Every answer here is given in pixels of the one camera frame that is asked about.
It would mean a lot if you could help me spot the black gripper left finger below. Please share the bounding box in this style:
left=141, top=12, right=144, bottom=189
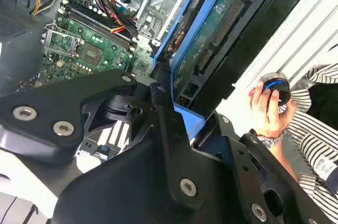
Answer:
left=0, top=62, right=209, bottom=210

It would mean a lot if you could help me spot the person hand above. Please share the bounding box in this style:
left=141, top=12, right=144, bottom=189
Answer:
left=249, top=80, right=298, bottom=138

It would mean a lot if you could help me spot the hard disk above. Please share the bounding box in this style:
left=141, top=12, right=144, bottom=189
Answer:
left=152, top=0, right=319, bottom=142

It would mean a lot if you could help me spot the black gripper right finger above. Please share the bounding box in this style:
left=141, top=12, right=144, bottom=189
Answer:
left=213, top=111, right=337, bottom=224

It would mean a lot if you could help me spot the round black tool blue ring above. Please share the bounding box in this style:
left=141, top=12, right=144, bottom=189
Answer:
left=260, top=72, right=293, bottom=114

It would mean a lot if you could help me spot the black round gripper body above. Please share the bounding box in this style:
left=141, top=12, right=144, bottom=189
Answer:
left=51, top=138, right=254, bottom=224

